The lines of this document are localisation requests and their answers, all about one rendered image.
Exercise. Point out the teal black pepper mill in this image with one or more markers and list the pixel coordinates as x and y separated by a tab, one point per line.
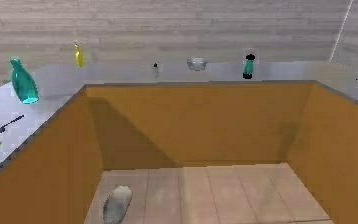
249	66

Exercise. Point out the grey metal bowl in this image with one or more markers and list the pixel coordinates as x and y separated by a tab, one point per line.
197	63

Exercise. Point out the grey cloth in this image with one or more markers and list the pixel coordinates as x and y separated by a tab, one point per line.
117	204

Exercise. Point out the teal glass bottle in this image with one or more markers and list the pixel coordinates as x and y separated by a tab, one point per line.
23	83

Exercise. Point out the small grey shaker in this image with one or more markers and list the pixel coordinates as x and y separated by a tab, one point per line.
156	70

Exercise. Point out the orange kitchen counter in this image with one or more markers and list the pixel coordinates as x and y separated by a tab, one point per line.
200	123

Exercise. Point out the yellow spray bottle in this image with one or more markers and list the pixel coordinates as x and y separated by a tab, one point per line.
79	57

